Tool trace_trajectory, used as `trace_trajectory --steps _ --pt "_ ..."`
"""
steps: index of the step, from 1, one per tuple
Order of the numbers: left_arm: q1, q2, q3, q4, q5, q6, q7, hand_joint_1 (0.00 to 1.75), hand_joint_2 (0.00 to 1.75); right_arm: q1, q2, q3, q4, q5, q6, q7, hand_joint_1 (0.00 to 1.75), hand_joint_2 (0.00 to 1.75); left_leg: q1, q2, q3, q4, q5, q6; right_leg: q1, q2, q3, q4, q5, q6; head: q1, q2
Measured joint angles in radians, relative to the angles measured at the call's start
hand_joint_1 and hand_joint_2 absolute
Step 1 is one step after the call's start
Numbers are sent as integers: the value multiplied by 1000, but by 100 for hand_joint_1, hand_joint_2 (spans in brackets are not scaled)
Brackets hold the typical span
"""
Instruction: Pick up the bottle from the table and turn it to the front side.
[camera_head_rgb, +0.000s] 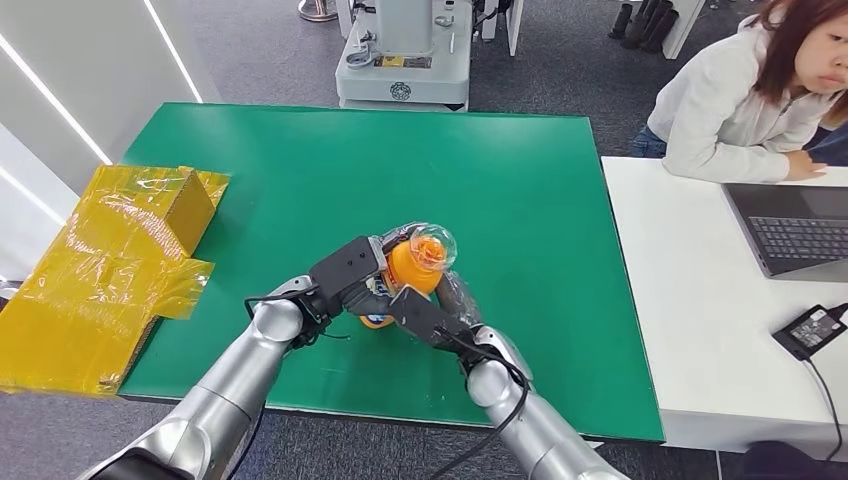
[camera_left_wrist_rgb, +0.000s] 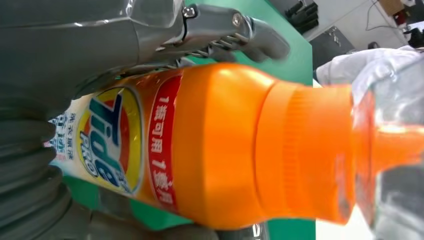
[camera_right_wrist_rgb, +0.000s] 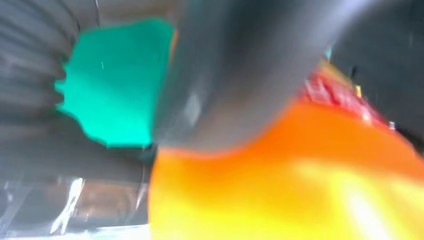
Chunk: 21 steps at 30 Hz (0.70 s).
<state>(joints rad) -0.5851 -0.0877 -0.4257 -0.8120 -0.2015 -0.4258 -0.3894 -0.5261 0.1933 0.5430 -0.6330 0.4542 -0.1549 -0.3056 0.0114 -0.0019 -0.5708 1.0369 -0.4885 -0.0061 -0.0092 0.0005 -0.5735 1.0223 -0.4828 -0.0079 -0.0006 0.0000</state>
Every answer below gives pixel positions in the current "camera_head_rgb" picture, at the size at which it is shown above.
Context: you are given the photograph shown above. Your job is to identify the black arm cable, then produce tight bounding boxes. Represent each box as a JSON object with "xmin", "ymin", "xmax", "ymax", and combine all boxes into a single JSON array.
[
  {"xmin": 225, "ymin": 286, "xmax": 352, "ymax": 480},
  {"xmin": 423, "ymin": 327, "xmax": 532, "ymax": 480}
]

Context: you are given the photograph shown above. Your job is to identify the orange plastic bottle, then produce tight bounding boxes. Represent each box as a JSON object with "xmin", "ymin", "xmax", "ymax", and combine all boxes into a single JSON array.
[{"xmin": 356, "ymin": 222, "xmax": 460, "ymax": 331}]

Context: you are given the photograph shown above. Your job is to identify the wrist camera black bracket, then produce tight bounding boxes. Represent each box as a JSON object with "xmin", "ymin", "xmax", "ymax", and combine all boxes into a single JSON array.
[
  {"xmin": 307, "ymin": 235, "xmax": 390, "ymax": 314},
  {"xmin": 388, "ymin": 285, "xmax": 480, "ymax": 354}
]

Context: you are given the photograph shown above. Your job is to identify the black adapter cable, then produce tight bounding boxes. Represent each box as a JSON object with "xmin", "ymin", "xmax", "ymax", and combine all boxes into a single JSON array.
[{"xmin": 800, "ymin": 359, "xmax": 844, "ymax": 465}]

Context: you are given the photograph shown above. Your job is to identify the black seat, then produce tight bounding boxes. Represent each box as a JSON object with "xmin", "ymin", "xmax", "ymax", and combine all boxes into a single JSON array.
[{"xmin": 741, "ymin": 440, "xmax": 848, "ymax": 480}]

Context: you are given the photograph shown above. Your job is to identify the yellow film-wrapped cardboard box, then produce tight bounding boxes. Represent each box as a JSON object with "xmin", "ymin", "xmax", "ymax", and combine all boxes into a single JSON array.
[{"xmin": 0, "ymin": 164, "xmax": 232, "ymax": 398}]

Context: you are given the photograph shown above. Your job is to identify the metal chair base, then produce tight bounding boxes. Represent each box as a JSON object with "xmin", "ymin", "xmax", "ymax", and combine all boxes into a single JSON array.
[{"xmin": 297, "ymin": 0, "xmax": 341, "ymax": 24}]

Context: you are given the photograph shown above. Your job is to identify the white partition panel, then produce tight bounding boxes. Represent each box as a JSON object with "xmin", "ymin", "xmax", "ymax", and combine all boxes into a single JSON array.
[{"xmin": 661, "ymin": 0, "xmax": 708, "ymax": 62}]

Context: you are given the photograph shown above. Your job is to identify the green-topped table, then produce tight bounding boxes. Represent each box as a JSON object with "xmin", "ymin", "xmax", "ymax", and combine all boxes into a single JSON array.
[{"xmin": 118, "ymin": 100, "xmax": 666, "ymax": 444}]

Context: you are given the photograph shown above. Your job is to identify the person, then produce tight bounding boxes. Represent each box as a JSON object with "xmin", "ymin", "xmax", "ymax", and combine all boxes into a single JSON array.
[{"xmin": 629, "ymin": 0, "xmax": 848, "ymax": 186}]

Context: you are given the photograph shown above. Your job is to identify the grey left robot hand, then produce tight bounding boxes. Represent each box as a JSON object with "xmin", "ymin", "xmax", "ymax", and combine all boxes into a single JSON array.
[{"xmin": 339, "ymin": 224, "xmax": 426, "ymax": 319}]

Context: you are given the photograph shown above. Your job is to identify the black boots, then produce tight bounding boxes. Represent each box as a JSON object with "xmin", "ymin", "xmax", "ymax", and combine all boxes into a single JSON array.
[{"xmin": 607, "ymin": 0, "xmax": 681, "ymax": 56}]

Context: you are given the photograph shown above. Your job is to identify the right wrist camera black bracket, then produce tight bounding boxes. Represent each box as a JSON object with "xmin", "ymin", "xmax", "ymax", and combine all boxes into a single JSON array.
[{"xmin": 388, "ymin": 285, "xmax": 480, "ymax": 354}]

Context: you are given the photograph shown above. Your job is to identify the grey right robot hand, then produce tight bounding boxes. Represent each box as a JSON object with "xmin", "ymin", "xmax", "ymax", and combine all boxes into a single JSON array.
[{"xmin": 433, "ymin": 269, "xmax": 482, "ymax": 330}]

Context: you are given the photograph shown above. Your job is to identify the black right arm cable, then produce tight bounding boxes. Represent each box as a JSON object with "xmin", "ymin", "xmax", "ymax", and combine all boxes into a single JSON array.
[{"xmin": 423, "ymin": 327, "xmax": 532, "ymax": 480}]

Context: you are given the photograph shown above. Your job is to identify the white desk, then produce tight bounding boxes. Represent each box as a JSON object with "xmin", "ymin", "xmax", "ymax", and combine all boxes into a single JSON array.
[{"xmin": 600, "ymin": 155, "xmax": 848, "ymax": 463}]

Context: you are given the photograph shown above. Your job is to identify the person's hand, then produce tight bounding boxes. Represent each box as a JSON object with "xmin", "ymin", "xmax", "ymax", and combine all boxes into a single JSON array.
[{"xmin": 782, "ymin": 148, "xmax": 829, "ymax": 183}]

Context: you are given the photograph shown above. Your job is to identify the black power adapter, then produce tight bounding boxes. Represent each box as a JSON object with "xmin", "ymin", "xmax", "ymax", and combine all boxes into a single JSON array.
[{"xmin": 771, "ymin": 303, "xmax": 848, "ymax": 364}]

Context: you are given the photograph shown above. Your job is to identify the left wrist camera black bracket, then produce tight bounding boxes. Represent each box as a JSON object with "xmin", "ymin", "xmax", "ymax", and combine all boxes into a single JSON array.
[{"xmin": 307, "ymin": 235, "xmax": 390, "ymax": 314}]

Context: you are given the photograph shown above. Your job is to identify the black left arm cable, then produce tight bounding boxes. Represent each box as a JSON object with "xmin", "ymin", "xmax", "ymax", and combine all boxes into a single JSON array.
[{"xmin": 225, "ymin": 286, "xmax": 352, "ymax": 480}]

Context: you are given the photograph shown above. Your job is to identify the grey laptop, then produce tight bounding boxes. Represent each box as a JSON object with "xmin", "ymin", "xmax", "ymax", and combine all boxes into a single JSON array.
[{"xmin": 721, "ymin": 182, "xmax": 848, "ymax": 285}]

